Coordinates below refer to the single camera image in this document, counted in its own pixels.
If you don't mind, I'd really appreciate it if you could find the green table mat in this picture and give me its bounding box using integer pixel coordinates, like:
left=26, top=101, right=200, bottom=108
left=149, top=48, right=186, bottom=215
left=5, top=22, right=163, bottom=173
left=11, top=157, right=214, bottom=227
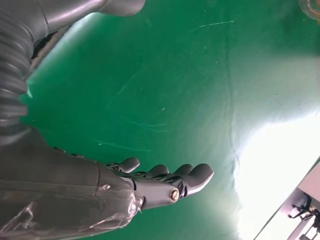
left=20, top=0, right=320, bottom=240

